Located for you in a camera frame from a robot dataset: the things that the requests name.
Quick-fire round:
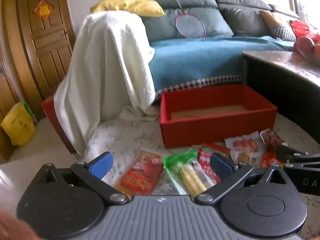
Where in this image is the yellow pillow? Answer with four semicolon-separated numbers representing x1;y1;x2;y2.
90;0;165;18

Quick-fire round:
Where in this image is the white towel blanket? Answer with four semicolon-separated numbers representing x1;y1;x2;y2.
53;11;160;155

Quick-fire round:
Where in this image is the white sausage snack packet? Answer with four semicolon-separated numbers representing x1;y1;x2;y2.
224;131;267;165

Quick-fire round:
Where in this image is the floral mat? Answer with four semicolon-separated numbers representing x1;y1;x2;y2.
84;111;320;240

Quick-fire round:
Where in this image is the dark brown snack packet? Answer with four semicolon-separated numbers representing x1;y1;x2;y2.
260;129;283;152

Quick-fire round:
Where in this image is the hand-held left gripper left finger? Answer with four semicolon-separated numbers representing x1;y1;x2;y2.
41;152;129;203

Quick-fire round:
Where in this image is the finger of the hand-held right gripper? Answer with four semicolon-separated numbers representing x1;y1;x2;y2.
276;145;320;168

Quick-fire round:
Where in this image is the teal sofa cushion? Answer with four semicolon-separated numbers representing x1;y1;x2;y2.
141;8;234;43

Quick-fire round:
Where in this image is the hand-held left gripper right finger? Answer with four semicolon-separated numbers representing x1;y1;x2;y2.
195;152;288;204

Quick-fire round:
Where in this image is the yellow plastic bag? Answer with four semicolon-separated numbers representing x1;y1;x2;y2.
0;102;37;147

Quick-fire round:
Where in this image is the grey sofa cushion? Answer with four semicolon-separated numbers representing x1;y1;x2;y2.
224;7;272;37

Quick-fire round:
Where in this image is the red door decoration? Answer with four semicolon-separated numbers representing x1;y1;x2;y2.
34;0;55;19

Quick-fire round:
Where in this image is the teal sofa blanket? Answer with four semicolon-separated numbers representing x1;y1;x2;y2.
149;35;295;98

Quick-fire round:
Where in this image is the red green-topped snack packet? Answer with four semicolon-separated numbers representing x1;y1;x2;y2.
197;144;232;183

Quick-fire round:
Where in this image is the wooden door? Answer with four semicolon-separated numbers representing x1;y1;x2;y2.
0;0;77;120

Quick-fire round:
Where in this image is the window frame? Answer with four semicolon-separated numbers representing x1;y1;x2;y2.
285;0;320;22

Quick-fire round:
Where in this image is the dark coffee table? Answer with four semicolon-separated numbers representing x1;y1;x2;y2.
242;50;320;153

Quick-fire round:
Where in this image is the green bamboo shoot packet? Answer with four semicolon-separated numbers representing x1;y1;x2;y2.
162;149;215;196

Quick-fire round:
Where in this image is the red badminton racket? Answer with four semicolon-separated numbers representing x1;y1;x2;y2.
163;0;207;40

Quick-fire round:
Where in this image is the orange patterned throw pillow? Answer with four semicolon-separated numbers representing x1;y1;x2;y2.
259;10;297;42

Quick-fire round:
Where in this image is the red plastic bag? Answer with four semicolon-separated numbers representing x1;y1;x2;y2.
290;20;320;39

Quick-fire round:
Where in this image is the red cardboard box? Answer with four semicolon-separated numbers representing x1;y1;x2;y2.
159;84;278;148

